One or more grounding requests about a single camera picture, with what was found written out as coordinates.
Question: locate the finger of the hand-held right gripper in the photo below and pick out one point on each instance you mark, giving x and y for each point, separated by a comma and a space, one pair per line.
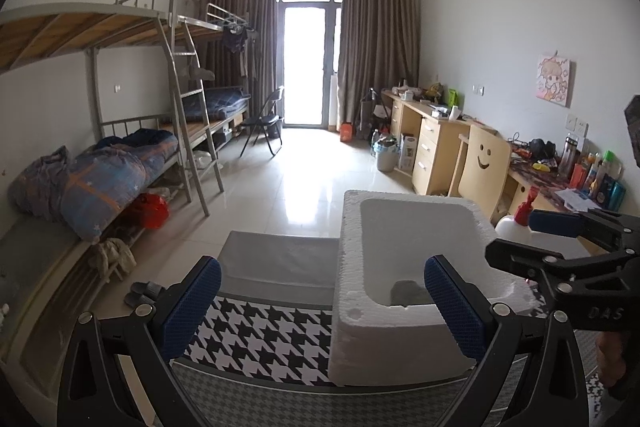
525, 259
555, 223

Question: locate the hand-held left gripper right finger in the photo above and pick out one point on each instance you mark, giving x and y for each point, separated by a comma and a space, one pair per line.
455, 307

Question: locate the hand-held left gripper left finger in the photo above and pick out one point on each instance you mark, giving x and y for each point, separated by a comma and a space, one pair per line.
192, 307

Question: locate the white foam box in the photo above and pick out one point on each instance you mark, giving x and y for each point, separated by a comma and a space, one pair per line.
352, 307

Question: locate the person's right hand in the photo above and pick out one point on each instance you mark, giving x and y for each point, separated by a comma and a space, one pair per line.
612, 357

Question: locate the white papers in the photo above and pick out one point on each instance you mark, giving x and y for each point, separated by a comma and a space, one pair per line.
575, 201

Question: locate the white spray bottle red top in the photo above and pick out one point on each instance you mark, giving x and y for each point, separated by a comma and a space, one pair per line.
510, 228

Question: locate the light wooden desk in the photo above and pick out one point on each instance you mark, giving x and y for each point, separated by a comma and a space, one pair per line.
520, 199
430, 142

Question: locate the dark slipper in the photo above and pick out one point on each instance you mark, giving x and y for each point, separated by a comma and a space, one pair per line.
147, 289
137, 300

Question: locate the red box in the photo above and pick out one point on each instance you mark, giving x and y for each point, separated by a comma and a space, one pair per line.
579, 177

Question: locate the blue toiletry bottle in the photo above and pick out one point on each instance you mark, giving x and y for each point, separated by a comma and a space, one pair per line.
616, 196

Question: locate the clear bottle dark lid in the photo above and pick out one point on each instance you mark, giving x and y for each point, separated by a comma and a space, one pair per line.
569, 154

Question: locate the black bag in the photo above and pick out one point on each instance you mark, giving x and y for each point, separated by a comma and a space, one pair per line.
542, 149

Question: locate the green cap bottle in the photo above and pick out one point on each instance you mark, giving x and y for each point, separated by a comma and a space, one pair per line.
607, 167

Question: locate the houndstooth table cloth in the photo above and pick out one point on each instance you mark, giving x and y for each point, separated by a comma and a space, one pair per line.
265, 337

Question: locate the wooden chair smiley face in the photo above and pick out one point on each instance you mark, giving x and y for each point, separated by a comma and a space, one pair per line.
482, 172

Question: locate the beige cloth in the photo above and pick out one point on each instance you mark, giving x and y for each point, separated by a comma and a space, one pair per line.
114, 257

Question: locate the red plastic bag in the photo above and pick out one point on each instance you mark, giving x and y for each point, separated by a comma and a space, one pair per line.
152, 212

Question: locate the blue quilt orange stripes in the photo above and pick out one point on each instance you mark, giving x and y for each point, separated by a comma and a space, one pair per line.
115, 177

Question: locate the white carton box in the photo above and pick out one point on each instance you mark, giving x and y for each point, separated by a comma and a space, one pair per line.
407, 154

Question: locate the green box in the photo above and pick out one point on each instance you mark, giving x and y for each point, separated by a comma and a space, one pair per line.
452, 97

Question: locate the white trash bin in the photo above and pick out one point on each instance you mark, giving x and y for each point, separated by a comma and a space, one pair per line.
386, 159

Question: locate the black folding chair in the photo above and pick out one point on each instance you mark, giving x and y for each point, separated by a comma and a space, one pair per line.
267, 119

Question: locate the orange bag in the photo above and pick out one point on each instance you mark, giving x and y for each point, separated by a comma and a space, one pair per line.
346, 133

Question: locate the folded dark blue bedding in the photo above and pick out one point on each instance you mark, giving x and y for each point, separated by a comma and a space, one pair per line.
220, 99

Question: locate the brown curtain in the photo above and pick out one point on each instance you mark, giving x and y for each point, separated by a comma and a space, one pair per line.
380, 37
240, 7

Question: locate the dark hanging clothes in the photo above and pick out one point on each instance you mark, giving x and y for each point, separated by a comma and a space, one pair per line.
235, 38

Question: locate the glass balcony door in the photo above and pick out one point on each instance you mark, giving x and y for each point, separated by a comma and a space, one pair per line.
307, 57

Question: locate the grey metal bunk bed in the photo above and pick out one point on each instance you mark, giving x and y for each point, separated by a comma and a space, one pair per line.
215, 24
125, 9

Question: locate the white wall socket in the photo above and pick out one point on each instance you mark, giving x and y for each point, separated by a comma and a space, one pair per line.
478, 90
576, 124

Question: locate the pink cartoon wall picture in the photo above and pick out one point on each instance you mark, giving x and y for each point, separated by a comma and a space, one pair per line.
553, 79

